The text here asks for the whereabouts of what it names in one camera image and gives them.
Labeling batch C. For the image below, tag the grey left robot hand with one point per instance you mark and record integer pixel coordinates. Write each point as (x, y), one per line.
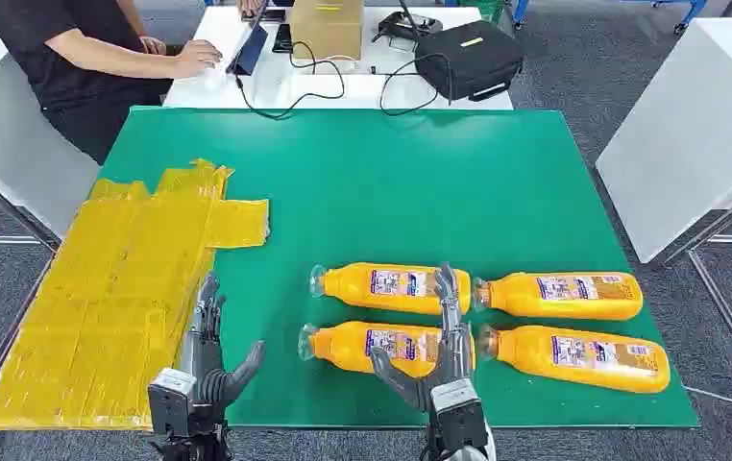
(204, 356)

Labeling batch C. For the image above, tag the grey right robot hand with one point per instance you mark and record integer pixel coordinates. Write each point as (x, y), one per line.
(452, 356)

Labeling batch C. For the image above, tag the orange drink bottle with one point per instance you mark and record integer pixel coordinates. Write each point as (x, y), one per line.
(353, 287)
(531, 357)
(340, 349)
(519, 299)

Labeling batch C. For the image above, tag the yellow taped sheet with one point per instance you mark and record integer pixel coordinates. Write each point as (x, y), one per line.
(86, 305)

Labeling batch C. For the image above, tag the green table mat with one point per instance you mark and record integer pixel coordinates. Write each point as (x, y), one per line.
(404, 191)

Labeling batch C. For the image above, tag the white table with metal legs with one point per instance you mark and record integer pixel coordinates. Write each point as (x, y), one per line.
(16, 146)
(690, 140)

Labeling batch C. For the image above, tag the white table with devices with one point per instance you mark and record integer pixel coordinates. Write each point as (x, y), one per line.
(340, 89)

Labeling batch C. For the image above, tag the black carry bag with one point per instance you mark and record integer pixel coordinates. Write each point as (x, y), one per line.
(468, 60)

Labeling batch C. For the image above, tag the person's right hand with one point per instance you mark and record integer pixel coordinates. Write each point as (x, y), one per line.
(197, 57)

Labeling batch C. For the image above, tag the person's hand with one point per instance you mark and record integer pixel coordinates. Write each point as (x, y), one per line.
(153, 46)
(197, 57)

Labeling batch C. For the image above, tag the dark blue tablet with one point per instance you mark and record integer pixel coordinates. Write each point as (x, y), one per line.
(250, 51)

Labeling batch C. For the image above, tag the person's left hand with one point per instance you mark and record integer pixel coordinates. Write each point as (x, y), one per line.
(153, 46)

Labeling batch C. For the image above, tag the person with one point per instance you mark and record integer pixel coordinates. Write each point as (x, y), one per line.
(54, 70)
(250, 6)

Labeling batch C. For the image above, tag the black smartphone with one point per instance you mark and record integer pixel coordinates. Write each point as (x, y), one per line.
(282, 38)

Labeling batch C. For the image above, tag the black remote controller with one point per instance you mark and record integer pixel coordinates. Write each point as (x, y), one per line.
(414, 25)

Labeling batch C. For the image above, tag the brown cardboard box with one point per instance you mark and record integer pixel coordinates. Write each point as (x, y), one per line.
(326, 28)

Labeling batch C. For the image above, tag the green crate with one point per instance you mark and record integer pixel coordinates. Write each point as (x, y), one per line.
(484, 7)

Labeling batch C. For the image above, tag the blue metal cart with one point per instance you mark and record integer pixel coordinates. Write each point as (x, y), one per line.
(690, 6)

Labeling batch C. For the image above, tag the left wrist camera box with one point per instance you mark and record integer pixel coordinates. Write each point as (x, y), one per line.
(172, 401)

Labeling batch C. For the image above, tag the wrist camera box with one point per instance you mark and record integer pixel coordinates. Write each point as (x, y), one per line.
(458, 413)
(172, 401)

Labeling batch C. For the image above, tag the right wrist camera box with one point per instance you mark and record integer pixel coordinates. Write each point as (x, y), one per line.
(458, 413)

